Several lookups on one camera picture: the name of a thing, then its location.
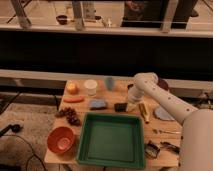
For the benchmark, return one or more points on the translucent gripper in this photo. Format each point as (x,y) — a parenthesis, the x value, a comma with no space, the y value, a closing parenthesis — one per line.
(131,106)

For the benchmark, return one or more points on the black eraser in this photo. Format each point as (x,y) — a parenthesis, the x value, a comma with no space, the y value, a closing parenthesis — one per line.
(120,107)

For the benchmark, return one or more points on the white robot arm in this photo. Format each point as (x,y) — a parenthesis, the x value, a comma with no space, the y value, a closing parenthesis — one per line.
(196,144)

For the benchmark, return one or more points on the small metal cup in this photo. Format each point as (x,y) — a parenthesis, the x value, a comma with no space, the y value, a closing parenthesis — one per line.
(130,86)

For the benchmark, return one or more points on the light blue plate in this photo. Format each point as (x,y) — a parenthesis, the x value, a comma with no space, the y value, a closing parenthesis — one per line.
(162,114)

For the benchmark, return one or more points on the light blue cup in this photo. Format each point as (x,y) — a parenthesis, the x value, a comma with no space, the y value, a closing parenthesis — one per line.
(109,83)

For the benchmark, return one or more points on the metal fork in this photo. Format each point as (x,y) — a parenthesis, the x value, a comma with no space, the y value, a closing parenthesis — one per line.
(167,132)

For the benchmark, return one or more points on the green plastic tray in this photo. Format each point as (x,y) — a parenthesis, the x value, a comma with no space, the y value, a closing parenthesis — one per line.
(111,140)

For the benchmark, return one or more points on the purple bowl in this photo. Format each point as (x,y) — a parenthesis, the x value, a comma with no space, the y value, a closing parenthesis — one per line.
(163,84)

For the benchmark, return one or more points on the blue sponge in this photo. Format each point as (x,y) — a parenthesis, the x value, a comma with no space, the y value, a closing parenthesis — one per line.
(97,104)

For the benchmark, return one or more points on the white cup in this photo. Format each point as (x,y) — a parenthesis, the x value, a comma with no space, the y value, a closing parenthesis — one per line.
(91,87)

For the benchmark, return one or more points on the orange carrot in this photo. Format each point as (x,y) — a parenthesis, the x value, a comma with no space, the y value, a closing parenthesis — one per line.
(73,100)

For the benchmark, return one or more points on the bunch of dark grapes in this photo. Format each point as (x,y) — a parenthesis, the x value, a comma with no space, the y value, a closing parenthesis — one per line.
(70,114)

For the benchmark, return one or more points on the yellow apple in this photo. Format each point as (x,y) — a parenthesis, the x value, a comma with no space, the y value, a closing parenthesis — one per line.
(72,88)

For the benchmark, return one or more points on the orange bowl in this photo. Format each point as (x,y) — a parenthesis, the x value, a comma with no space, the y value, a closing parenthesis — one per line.
(60,140)

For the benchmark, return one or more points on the person in background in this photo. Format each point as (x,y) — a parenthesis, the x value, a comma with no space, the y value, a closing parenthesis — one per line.
(134,10)

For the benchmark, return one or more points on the black handled peeler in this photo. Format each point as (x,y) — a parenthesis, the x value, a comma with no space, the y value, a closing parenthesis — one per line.
(171,147)

